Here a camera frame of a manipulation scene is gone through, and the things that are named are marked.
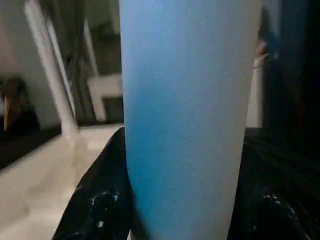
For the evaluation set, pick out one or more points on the white plastic table leg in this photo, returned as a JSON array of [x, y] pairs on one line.
[[52, 75], [185, 100]]

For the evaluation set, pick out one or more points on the white plastic table top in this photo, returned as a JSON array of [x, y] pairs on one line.
[[35, 190]]

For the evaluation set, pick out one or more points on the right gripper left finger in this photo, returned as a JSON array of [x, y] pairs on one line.
[[100, 205]]

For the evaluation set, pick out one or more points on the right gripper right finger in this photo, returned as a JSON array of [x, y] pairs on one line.
[[265, 210]]

